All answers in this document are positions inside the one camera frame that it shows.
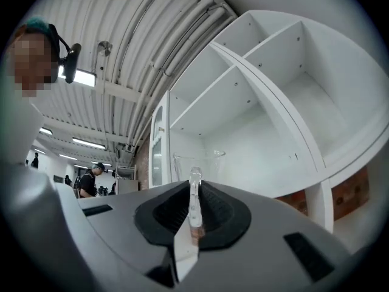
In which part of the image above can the white metal rack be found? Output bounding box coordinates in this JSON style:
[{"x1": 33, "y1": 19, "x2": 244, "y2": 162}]
[{"x1": 114, "y1": 162, "x2": 139, "y2": 196}]

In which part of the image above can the round metal ceiling fixture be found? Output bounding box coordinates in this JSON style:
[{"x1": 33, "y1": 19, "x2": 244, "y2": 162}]
[{"x1": 97, "y1": 40, "x2": 114, "y2": 57}]

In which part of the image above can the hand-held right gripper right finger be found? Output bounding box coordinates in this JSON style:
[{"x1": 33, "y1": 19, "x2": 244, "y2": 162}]
[{"x1": 179, "y1": 179, "x2": 362, "y2": 292}]

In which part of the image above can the black head strap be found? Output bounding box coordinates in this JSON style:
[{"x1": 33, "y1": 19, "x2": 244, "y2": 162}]
[{"x1": 47, "y1": 23, "x2": 71, "y2": 63}]

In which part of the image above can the black head-mounted camera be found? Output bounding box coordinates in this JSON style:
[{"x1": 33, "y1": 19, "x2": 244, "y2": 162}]
[{"x1": 59, "y1": 43, "x2": 82, "y2": 84}]

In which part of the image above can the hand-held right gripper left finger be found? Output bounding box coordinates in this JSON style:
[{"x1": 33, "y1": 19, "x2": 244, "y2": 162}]
[{"x1": 77, "y1": 179, "x2": 198, "y2": 292}]

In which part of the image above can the white glass cabinet door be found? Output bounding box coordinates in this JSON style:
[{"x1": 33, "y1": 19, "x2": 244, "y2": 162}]
[{"x1": 150, "y1": 89, "x2": 171, "y2": 189}]

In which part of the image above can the white ceiling pipe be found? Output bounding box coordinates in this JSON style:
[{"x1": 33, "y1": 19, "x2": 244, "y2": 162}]
[
  {"x1": 133, "y1": 6, "x2": 238, "y2": 147},
  {"x1": 126, "y1": 0, "x2": 215, "y2": 145}
]

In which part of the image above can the person's head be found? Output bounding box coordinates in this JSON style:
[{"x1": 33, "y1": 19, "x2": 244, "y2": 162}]
[{"x1": 5, "y1": 26, "x2": 60, "y2": 99}]

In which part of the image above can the white shelf unit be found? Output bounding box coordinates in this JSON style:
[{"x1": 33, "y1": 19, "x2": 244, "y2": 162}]
[{"x1": 148, "y1": 9, "x2": 389, "y2": 234}]

